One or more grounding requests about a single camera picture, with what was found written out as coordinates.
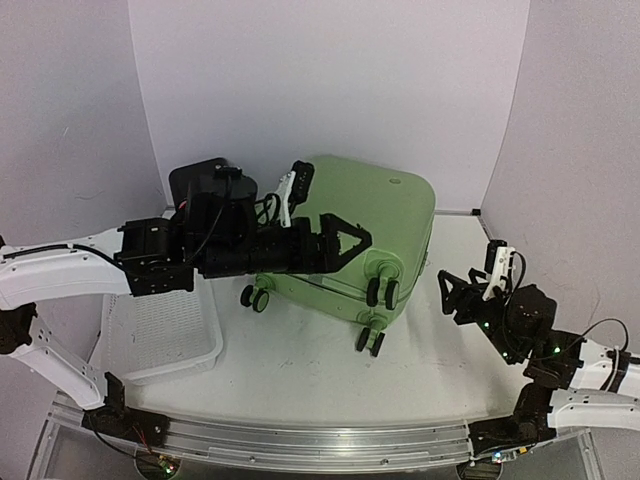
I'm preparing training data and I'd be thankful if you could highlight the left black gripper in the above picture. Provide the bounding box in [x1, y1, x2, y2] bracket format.
[198, 211, 371, 280]

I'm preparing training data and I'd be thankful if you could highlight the green hard-shell suitcase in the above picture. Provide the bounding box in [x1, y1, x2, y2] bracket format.
[240, 155, 436, 356]

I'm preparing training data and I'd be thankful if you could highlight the white perforated plastic basket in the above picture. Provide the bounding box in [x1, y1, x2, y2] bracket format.
[100, 283, 223, 386]

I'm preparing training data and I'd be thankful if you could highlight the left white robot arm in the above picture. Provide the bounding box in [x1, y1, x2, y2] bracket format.
[1, 210, 372, 437]

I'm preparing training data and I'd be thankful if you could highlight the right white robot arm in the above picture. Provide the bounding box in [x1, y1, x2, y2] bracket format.
[437, 270, 639, 454]

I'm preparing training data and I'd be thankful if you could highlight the black pink drawer organizer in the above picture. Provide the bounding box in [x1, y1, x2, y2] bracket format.
[168, 157, 228, 209]

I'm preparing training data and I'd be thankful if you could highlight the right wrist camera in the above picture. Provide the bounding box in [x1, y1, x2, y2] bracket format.
[482, 239, 518, 302]

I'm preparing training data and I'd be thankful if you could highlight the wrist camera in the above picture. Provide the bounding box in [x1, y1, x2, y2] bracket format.
[180, 159, 314, 255]
[482, 239, 518, 302]

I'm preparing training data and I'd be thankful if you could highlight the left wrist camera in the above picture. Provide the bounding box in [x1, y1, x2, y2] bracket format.
[180, 159, 314, 255]

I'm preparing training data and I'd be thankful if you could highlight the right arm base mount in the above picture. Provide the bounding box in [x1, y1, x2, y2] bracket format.
[469, 405, 556, 458]

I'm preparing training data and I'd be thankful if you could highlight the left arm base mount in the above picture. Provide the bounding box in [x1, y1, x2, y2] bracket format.
[81, 406, 170, 447]

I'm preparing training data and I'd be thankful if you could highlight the aluminium front rail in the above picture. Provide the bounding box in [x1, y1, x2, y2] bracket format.
[52, 405, 581, 473]

